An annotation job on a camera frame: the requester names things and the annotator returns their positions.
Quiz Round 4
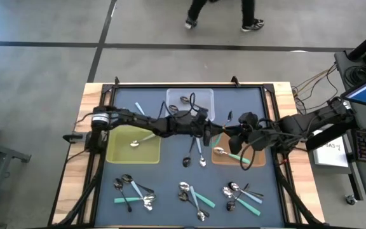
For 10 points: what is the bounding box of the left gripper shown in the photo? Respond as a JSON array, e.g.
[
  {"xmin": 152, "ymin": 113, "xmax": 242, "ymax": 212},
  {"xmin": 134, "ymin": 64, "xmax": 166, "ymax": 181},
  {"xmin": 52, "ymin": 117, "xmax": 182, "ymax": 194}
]
[{"xmin": 175, "ymin": 119, "xmax": 214, "ymax": 147}]

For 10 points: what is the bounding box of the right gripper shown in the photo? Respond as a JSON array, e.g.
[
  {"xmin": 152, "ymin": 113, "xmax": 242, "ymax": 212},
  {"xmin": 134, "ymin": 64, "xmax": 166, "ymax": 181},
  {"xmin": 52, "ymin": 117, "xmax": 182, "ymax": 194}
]
[{"xmin": 223, "ymin": 111, "xmax": 275, "ymax": 153}]

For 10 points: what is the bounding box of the orange plastic bin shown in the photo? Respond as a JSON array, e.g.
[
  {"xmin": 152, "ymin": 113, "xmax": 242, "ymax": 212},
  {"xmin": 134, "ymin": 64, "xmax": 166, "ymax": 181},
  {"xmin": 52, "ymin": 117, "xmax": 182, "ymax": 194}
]
[{"xmin": 210, "ymin": 127, "xmax": 267, "ymax": 168}]

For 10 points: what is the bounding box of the clear plastic bin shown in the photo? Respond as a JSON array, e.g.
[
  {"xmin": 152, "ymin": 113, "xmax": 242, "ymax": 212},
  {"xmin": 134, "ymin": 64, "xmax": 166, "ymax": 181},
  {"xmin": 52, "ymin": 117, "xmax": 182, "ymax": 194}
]
[{"xmin": 165, "ymin": 88, "xmax": 216, "ymax": 123}]

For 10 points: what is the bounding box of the dark grey-blue table mat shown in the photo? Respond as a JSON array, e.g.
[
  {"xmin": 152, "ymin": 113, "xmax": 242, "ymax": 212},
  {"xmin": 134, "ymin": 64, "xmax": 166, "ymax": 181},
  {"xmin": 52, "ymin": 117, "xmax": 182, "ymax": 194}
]
[{"xmin": 93, "ymin": 86, "xmax": 286, "ymax": 227}]

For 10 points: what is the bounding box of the yellow plastic bin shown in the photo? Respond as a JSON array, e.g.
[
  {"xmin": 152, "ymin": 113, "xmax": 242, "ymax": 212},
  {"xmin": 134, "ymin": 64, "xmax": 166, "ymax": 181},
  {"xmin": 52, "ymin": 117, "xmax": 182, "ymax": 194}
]
[{"xmin": 105, "ymin": 125, "xmax": 163, "ymax": 165}]

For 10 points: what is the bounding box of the black diagonal beam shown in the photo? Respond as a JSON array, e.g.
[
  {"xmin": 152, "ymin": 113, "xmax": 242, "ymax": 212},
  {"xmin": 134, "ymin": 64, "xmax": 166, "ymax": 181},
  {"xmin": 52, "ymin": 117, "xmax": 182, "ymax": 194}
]
[{"xmin": 306, "ymin": 120, "xmax": 357, "ymax": 152}]

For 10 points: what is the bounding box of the white paper sheet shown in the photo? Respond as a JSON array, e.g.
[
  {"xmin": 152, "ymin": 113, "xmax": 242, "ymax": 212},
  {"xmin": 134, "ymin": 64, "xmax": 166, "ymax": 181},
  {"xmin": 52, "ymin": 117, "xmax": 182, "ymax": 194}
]
[{"xmin": 312, "ymin": 128, "xmax": 351, "ymax": 169}]

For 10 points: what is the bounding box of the black table clamp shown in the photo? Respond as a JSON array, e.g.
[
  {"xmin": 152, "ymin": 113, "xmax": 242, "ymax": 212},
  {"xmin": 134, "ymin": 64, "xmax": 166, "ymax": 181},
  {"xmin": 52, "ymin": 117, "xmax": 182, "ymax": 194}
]
[{"xmin": 62, "ymin": 133, "xmax": 85, "ymax": 144}]

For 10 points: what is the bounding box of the caster wheel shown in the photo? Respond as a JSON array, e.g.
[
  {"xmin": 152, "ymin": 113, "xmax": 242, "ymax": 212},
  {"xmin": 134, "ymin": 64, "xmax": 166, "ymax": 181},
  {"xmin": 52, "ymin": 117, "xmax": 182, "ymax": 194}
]
[{"xmin": 344, "ymin": 193, "xmax": 358, "ymax": 206}]

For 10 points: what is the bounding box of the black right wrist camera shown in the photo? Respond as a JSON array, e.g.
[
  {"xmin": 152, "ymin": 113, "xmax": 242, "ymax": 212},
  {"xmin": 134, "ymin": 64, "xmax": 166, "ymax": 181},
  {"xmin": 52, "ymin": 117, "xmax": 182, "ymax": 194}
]
[{"xmin": 228, "ymin": 135, "xmax": 245, "ymax": 156}]

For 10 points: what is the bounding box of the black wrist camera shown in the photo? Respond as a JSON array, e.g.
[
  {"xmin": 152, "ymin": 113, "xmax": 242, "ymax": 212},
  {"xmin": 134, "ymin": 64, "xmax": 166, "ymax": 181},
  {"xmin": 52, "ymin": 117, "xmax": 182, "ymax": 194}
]
[
  {"xmin": 228, "ymin": 135, "xmax": 245, "ymax": 156},
  {"xmin": 195, "ymin": 107, "xmax": 210, "ymax": 123}
]

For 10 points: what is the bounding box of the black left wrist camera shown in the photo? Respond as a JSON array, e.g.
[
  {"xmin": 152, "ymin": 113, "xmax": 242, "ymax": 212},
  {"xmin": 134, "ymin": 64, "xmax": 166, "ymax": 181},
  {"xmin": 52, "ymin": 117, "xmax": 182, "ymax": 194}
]
[{"xmin": 195, "ymin": 107, "xmax": 210, "ymax": 123}]

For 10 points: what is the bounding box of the black right camera cable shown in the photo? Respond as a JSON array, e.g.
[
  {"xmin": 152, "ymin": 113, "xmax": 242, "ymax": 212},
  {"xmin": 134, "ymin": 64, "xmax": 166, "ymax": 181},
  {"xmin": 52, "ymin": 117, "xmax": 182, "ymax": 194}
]
[{"xmin": 239, "ymin": 142, "xmax": 256, "ymax": 172}]

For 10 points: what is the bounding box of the black camera cable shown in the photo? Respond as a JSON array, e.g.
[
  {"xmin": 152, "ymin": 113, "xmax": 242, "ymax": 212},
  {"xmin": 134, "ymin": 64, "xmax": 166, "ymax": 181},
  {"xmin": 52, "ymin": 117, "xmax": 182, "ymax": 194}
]
[
  {"xmin": 239, "ymin": 142, "xmax": 256, "ymax": 172},
  {"xmin": 158, "ymin": 92, "xmax": 200, "ymax": 121}
]

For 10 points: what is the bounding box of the black left camera cable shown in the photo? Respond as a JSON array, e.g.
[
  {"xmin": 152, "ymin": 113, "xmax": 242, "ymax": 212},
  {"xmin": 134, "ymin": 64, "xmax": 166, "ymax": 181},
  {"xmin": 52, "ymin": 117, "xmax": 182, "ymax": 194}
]
[{"xmin": 158, "ymin": 92, "xmax": 200, "ymax": 121}]

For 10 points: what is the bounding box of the black aluminium table frame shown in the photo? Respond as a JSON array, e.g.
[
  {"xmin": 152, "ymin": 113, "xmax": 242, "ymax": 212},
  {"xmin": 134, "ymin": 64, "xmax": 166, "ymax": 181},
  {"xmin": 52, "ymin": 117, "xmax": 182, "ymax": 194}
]
[{"xmin": 48, "ymin": 75, "xmax": 325, "ymax": 229}]

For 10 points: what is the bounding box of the yellow cable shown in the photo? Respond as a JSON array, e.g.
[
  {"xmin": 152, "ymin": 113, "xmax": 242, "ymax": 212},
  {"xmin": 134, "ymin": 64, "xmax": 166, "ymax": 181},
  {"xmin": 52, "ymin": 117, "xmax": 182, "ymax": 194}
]
[{"xmin": 296, "ymin": 65, "xmax": 338, "ymax": 90}]

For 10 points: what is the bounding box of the black floor cable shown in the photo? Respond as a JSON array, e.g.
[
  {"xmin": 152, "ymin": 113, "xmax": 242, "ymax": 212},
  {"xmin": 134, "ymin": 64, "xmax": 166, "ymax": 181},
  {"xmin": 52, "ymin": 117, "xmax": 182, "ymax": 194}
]
[{"xmin": 292, "ymin": 63, "xmax": 341, "ymax": 115}]

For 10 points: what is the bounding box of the coiled black cable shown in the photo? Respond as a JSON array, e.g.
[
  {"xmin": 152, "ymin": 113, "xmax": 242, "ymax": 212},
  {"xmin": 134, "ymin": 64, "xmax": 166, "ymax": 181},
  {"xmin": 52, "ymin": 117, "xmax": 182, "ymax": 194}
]
[{"xmin": 343, "ymin": 64, "xmax": 366, "ymax": 86}]

